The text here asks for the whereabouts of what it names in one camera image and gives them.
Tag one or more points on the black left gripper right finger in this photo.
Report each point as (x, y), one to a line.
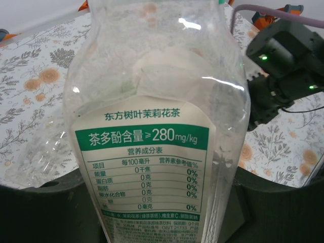
(278, 215)

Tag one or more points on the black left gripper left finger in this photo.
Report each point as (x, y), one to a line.
(38, 215)

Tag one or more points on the clear unlabelled plastic bottle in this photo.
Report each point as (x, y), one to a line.
(45, 162)

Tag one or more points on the floral patterned table cover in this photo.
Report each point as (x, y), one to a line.
(30, 101)

